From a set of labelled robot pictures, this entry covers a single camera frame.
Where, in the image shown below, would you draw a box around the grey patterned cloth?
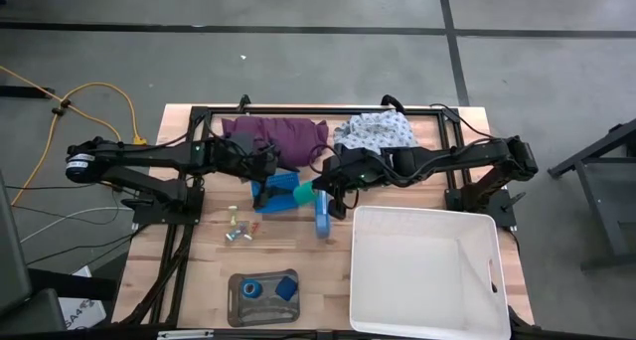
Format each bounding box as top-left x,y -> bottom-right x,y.
333,109 -> 419,155

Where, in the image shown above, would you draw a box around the white capped vial green contents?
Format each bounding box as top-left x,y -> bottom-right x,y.
225,225 -> 248,244

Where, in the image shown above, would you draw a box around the yellow extension cable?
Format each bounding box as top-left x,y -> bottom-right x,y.
9,103 -> 124,207
0,65 -> 149,147

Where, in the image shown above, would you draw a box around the silver metal handle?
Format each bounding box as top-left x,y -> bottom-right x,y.
156,329 -> 216,340

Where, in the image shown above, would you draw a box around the grey transparent plastic tray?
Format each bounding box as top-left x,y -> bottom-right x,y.
227,268 -> 301,329

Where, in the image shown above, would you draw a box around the white floor cable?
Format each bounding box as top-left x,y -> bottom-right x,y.
19,206 -> 135,245

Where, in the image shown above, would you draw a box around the black floor bar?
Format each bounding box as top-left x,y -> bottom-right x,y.
0,85 -> 57,99

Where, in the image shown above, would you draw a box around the black metal table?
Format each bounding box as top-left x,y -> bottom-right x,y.
548,116 -> 636,272

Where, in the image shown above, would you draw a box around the black power cable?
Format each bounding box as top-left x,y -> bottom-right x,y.
429,102 -> 498,142

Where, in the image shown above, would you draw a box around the black aluminium frame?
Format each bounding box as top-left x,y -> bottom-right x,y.
111,103 -> 538,340

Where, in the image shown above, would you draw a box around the white cardboard box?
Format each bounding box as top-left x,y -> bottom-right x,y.
58,264 -> 108,331

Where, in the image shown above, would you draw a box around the blue slotted plastic basket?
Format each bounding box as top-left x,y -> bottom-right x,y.
250,170 -> 302,216

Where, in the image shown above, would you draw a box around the purple cloth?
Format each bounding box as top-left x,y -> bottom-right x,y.
221,115 -> 330,170

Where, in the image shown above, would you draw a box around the light blue bandage roll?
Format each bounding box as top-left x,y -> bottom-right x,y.
241,278 -> 263,299

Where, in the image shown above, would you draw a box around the white plastic bin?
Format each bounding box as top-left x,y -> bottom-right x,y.
349,205 -> 513,340

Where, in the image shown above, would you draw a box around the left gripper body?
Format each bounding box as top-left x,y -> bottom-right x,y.
225,130 -> 280,183

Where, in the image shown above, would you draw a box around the thin black floor cable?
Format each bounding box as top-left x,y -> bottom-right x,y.
10,204 -> 131,228
3,183 -> 71,191
25,225 -> 145,266

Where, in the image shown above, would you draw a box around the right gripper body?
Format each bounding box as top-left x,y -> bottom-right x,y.
312,154 -> 358,222

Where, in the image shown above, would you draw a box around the black office chair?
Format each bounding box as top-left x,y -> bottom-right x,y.
0,173 -> 119,340

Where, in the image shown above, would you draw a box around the blue translucent plastic case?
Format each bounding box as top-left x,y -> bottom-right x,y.
314,189 -> 332,240

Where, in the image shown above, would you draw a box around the green bandage roll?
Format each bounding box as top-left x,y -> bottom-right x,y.
291,180 -> 319,206

